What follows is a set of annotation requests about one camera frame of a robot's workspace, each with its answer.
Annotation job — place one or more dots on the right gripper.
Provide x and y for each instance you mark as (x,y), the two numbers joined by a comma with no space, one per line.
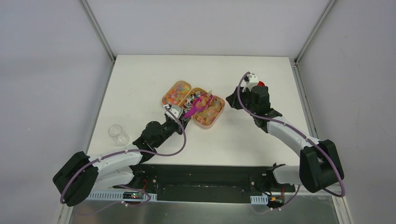
(234,100)

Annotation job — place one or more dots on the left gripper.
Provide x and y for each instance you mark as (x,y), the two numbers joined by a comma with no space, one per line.
(184,117)

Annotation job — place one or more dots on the magenta plastic scoop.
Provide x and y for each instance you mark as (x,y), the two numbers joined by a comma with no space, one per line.
(199,105)

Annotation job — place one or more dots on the clear plastic jar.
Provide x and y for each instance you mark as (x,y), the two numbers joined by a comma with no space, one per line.
(118,134)

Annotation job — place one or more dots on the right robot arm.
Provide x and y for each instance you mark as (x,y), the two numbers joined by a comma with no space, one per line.
(319,164)

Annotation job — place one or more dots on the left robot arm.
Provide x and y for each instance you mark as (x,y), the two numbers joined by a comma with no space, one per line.
(83,174)

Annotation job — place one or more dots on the tray of popsicle candies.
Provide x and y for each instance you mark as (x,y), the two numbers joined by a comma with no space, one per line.
(209,116)

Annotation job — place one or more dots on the tray of lollipop candies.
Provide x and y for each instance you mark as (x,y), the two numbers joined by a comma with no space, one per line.
(188,101)

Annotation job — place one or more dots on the tray of gummy candies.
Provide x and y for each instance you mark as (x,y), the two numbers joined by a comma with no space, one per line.
(177,93)

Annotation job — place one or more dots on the red jar lid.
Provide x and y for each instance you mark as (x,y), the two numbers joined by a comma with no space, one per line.
(262,83)

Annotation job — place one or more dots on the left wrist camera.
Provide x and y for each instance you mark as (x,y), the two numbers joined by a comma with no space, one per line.
(170,108)

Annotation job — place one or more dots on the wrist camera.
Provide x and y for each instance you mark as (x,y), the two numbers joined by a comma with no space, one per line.
(170,108)
(251,80)

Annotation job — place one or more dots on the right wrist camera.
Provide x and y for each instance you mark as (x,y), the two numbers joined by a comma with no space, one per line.
(251,80)

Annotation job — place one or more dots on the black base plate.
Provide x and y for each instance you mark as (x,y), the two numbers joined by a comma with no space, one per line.
(208,184)

